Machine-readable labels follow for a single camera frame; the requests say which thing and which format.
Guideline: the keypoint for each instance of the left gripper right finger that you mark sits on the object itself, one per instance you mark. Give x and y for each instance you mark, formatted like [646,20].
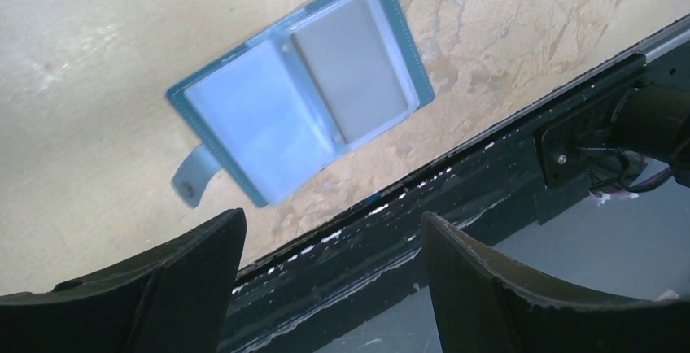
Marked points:
[485,301]

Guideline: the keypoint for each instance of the blue card holder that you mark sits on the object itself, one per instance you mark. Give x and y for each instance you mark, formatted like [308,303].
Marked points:
[260,118]

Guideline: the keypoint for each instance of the grey credit card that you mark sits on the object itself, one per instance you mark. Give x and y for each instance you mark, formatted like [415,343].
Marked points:
[357,71]

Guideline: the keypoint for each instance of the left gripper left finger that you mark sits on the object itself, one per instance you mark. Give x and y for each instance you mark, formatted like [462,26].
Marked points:
[171,298]

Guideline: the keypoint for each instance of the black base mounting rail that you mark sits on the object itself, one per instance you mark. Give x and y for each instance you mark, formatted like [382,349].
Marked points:
[359,284]

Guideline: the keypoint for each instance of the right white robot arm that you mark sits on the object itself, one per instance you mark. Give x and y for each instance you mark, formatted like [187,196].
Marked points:
[654,121]

